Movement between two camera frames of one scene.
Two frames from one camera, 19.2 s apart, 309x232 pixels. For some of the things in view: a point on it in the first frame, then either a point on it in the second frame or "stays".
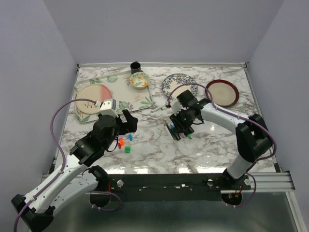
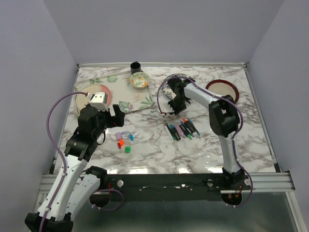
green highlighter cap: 127,149 stays
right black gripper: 180,127 -> 176,110
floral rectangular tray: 125,96 stays
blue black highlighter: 174,132 stays
